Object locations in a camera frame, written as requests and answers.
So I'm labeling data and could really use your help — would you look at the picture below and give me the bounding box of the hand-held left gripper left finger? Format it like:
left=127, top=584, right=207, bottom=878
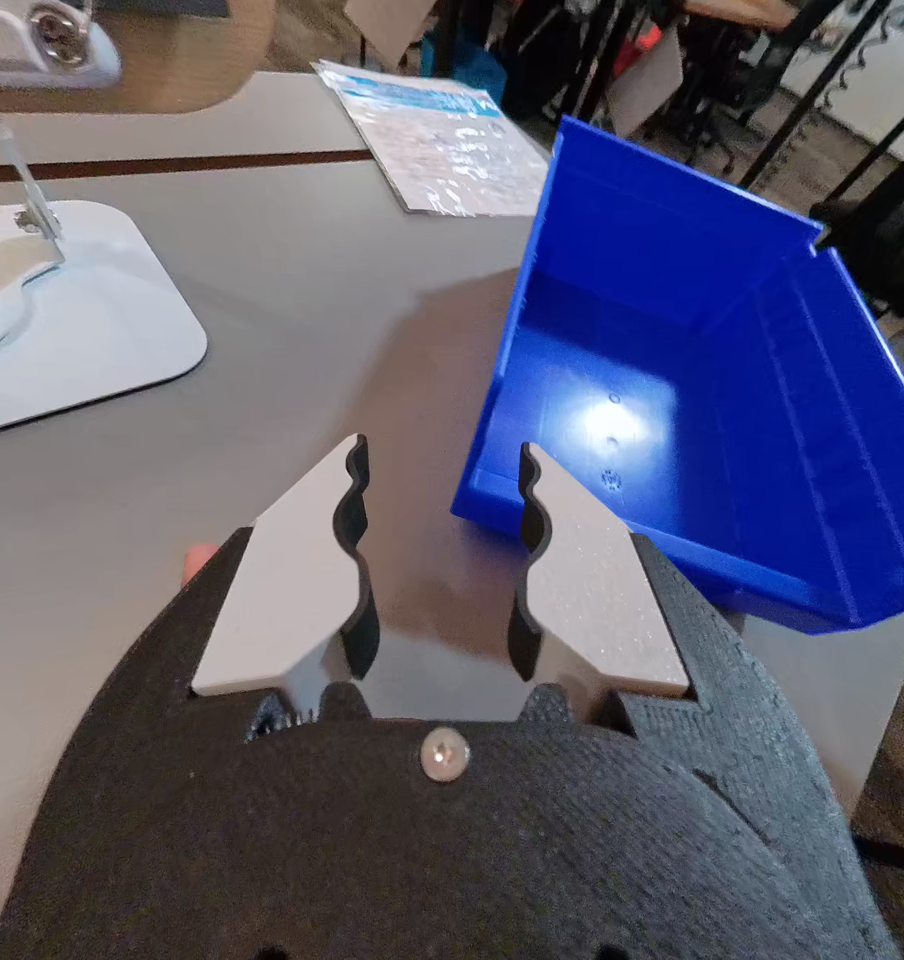
left=191, top=433, right=381, bottom=714

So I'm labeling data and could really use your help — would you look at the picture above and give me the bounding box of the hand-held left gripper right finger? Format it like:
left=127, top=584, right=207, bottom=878
left=509, top=441, right=693, bottom=725

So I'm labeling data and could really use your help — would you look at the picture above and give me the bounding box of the blue plastic bin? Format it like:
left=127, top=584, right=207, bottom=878
left=450, top=114, right=904, bottom=637

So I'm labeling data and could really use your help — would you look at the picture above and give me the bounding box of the grey desk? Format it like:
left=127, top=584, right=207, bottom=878
left=0, top=71, right=904, bottom=960

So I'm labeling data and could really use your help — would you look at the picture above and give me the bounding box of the person's left hand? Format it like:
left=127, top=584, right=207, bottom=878
left=180, top=542, right=222, bottom=588

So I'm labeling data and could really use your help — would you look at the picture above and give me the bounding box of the white document stand wooden board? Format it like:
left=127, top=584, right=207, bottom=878
left=0, top=0, right=276, bottom=438

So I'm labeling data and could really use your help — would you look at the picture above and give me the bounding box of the blue white paper leaflet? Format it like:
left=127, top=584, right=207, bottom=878
left=311, top=60, right=552, bottom=219

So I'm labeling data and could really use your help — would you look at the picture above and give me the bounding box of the upright cardboard piece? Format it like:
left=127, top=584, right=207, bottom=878
left=344, top=0, right=436, bottom=70

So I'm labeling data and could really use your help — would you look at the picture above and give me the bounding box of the background wooden table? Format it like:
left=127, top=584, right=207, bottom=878
left=680, top=0, right=801, bottom=33

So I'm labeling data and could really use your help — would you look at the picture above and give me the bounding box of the black metal frame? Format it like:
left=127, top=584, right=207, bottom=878
left=740, top=0, right=904, bottom=320

